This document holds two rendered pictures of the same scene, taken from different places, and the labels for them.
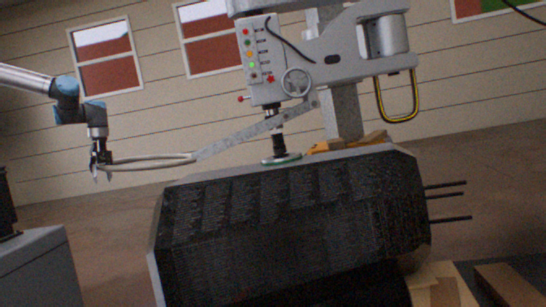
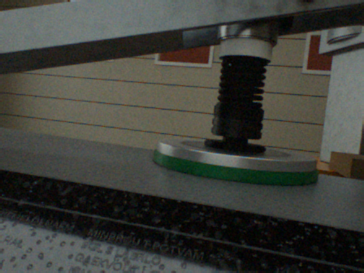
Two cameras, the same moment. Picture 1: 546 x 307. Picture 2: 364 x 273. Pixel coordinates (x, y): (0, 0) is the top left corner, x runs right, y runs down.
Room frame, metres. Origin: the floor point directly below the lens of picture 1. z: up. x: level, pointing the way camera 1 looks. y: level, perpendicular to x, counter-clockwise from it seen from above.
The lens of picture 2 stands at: (1.74, 0.00, 0.89)
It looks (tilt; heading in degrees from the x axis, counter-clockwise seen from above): 3 degrees down; 6
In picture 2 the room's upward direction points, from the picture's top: 6 degrees clockwise
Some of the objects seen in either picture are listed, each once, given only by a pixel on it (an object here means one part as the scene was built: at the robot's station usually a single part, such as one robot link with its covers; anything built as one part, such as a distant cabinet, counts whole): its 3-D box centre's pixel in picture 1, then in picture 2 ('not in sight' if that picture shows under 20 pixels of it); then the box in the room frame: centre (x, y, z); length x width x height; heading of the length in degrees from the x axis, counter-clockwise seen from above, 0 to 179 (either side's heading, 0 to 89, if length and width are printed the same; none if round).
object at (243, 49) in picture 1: (249, 54); not in sight; (2.09, 0.03, 1.37); 0.08 x 0.03 x 0.28; 96
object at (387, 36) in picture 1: (387, 37); not in sight; (2.27, -0.68, 1.34); 0.19 x 0.19 x 0.20
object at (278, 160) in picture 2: (281, 157); (233, 152); (2.21, -0.03, 0.84); 0.21 x 0.21 x 0.01
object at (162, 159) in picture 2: (281, 157); (233, 155); (2.21, -0.03, 0.84); 0.22 x 0.22 x 0.04
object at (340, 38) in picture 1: (340, 54); not in sight; (2.23, -0.42, 1.30); 0.74 x 0.23 x 0.49; 96
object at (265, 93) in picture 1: (279, 62); not in sight; (2.21, -0.11, 1.32); 0.36 x 0.22 x 0.45; 96
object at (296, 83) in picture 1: (295, 83); not in sight; (2.10, -0.16, 1.20); 0.15 x 0.10 x 0.15; 96
